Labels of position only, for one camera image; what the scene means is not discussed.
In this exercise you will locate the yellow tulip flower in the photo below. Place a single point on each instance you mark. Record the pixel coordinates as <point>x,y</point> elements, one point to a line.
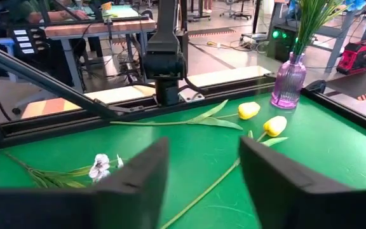
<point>249,110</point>
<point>275,125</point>

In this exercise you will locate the wooden table side board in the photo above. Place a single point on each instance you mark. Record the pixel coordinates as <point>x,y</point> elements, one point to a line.
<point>227,74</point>

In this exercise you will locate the black table border frame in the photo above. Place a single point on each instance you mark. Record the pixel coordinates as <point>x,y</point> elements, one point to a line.
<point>43,130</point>

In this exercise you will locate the black diagonal frame strut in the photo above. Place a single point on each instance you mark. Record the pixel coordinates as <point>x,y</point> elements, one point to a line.
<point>43,79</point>

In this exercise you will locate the black box white labels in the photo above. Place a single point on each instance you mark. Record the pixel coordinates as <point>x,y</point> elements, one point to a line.
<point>27,41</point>

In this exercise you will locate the person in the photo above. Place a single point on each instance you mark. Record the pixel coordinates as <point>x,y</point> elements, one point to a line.
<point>27,11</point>

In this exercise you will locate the red and black box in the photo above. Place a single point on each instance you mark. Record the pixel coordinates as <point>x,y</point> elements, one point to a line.
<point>357,57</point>

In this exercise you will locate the black computer green lights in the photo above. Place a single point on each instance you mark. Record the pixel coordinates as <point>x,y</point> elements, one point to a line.
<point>281,44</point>

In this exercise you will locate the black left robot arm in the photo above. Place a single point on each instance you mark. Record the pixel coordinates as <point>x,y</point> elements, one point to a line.
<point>165,63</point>

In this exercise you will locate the dark floor mat striped edge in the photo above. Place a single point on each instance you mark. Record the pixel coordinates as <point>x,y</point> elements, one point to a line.
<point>354,82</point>
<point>211,32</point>

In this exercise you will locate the light blue stool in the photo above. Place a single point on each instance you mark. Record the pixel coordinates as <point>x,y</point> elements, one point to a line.
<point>3,42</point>

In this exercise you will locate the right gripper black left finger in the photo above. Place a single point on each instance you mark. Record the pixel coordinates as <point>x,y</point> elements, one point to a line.
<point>116,203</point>

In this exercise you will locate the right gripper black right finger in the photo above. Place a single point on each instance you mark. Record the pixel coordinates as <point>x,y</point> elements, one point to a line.
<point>297,200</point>

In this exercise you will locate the small white flower sprig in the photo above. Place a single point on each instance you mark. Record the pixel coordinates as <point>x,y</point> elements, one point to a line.
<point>99,167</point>

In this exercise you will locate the black table edge clip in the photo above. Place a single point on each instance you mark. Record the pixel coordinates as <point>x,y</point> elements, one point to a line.
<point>316,86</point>

